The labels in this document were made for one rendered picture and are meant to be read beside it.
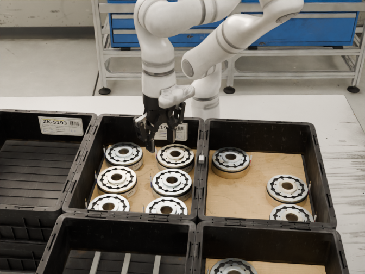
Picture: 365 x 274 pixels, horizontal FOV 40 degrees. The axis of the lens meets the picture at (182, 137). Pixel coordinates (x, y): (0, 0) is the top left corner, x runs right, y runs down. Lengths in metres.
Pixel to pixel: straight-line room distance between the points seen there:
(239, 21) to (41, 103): 0.95
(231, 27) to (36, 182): 0.65
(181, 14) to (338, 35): 2.39
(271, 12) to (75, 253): 0.69
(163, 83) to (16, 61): 2.93
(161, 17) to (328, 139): 0.96
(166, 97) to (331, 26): 2.34
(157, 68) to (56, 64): 2.78
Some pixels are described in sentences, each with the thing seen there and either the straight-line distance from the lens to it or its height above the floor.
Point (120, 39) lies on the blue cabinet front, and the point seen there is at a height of 0.37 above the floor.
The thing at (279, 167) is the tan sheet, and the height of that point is 0.83.
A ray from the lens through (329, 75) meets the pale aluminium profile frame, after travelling 3.44.
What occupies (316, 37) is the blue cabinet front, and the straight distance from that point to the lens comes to 3.30.
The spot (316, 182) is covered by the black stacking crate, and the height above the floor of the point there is 0.89.
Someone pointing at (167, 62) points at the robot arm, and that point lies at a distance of 1.04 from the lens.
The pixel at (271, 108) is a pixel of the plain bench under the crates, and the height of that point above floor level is 0.70.
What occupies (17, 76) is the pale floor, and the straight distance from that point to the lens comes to 3.71.
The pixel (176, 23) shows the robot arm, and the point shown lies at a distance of 1.00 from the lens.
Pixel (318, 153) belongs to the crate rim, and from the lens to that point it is 1.31.
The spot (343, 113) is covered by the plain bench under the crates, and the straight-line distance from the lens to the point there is 1.93.
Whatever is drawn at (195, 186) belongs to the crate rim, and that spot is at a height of 0.93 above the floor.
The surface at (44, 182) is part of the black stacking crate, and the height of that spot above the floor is 0.83.
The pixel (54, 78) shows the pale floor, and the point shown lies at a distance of 3.62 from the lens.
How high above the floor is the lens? 1.70
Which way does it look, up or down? 36 degrees down
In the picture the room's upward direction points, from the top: straight up
